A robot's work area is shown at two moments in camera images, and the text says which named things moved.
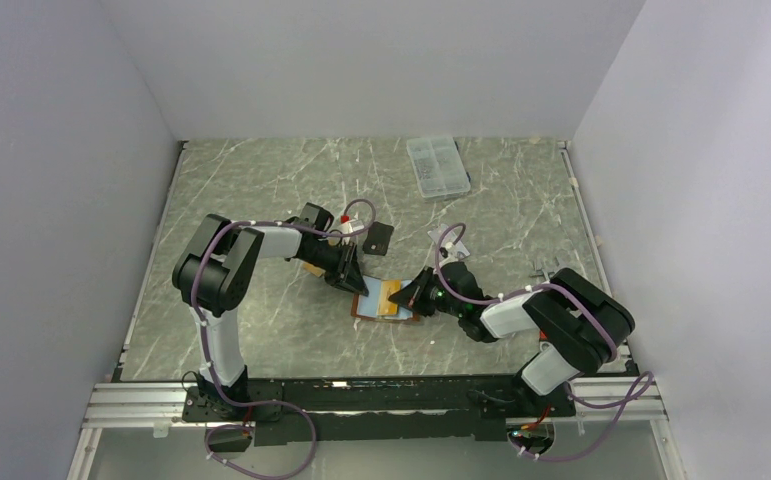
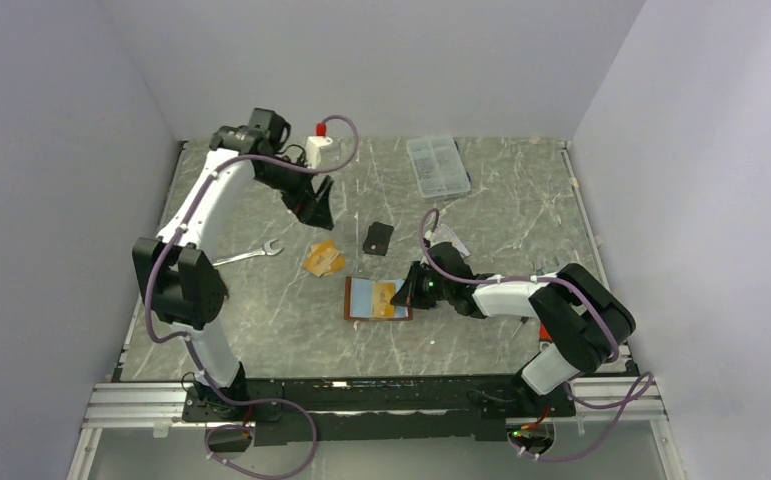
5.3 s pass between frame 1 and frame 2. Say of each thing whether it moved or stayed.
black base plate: stayed
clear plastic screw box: stayed
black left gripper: moved
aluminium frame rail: stayed
